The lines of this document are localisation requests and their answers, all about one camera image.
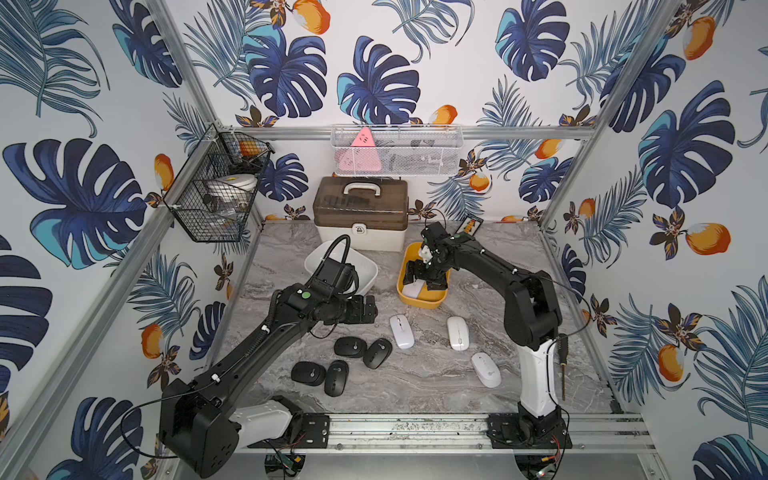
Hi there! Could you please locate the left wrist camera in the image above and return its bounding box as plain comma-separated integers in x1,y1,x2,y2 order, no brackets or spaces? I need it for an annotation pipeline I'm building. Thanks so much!
312,258,359,295

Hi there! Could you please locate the yellow storage tray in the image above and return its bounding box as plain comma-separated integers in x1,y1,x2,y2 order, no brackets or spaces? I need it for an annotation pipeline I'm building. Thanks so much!
396,242,448,310

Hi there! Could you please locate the black wire basket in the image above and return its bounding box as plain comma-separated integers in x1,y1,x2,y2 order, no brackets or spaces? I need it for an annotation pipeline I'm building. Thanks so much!
162,125,274,243

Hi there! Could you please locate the small black phone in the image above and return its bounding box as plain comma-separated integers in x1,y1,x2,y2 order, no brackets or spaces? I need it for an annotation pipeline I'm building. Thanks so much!
456,215,484,236

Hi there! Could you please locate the black mouse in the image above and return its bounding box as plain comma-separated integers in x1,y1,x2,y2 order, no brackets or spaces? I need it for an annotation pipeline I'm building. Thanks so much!
333,336,367,359
324,360,349,397
363,338,393,370
290,361,326,386

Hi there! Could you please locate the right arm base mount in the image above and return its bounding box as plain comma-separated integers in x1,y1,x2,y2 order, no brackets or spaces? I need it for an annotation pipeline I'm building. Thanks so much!
486,406,573,450

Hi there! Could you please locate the white storage tray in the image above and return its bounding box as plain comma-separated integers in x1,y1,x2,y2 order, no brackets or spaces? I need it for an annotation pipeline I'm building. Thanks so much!
304,240,379,296

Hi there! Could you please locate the aluminium front rail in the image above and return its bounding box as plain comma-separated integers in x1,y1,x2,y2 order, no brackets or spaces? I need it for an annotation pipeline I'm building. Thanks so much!
294,414,656,454

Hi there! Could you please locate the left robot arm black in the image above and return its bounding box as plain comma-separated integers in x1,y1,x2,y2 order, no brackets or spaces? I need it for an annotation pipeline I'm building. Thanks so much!
159,284,378,479

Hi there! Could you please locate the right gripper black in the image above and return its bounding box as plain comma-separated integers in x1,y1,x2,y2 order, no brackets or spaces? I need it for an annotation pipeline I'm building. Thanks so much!
400,256,449,287

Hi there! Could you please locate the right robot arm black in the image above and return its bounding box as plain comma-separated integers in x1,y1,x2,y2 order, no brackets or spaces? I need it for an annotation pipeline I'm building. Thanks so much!
415,222,562,419

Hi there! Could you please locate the white mouse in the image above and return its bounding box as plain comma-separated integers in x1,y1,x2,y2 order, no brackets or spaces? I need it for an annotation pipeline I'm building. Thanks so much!
446,316,470,351
402,280,445,302
389,314,415,350
471,352,501,388

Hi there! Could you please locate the brown lid storage case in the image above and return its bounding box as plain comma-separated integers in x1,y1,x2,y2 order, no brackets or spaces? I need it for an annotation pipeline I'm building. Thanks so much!
312,177,409,252

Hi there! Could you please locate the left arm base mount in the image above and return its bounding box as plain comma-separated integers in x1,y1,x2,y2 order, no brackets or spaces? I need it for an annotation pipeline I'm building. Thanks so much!
241,395,331,449

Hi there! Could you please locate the pink triangle card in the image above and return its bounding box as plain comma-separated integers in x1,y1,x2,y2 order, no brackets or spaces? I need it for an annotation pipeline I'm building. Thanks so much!
337,127,382,174

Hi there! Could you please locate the clear wall shelf basket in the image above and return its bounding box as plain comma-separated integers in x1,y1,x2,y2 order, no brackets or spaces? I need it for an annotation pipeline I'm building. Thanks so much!
330,125,465,177

